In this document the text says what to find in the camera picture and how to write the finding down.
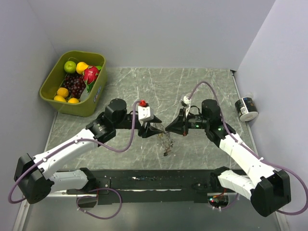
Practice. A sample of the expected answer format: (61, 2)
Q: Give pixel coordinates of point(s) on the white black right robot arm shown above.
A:
(267, 189)

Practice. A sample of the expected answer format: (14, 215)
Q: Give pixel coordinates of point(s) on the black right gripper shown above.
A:
(178, 126)

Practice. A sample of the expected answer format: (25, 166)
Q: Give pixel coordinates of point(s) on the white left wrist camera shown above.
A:
(145, 112)

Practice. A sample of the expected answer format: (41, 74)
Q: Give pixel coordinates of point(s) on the orange fruit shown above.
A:
(73, 100)
(63, 92)

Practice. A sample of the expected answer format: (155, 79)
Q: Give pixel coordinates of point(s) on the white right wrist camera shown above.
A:
(186, 103)

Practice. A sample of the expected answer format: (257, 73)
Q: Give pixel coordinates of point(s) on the yellow lemon front left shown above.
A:
(59, 98)

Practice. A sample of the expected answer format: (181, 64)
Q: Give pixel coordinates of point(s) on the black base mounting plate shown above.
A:
(145, 186)

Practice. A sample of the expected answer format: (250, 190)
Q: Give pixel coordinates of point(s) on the black white tape roll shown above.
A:
(246, 109)

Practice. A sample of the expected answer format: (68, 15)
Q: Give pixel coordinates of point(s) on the aluminium rail frame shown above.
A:
(58, 212)

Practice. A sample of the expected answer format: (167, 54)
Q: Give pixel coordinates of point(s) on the purple grape bunch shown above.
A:
(75, 84)

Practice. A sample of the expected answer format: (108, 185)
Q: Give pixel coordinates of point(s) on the green apple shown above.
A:
(70, 67)

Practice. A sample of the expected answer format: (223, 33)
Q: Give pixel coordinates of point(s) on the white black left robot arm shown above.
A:
(39, 176)

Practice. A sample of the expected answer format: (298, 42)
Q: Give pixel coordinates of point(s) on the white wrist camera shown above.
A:
(145, 112)
(186, 103)

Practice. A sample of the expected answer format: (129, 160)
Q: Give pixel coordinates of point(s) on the orange fruit upper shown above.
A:
(63, 92)

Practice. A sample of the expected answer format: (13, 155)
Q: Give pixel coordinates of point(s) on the pink dragon fruit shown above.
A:
(90, 75)

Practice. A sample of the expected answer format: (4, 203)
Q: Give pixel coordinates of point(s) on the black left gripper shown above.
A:
(148, 131)

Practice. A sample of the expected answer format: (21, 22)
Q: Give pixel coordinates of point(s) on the orange fruit front right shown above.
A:
(73, 100)

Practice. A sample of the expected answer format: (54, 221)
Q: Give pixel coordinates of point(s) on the olive green plastic bin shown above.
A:
(87, 101)

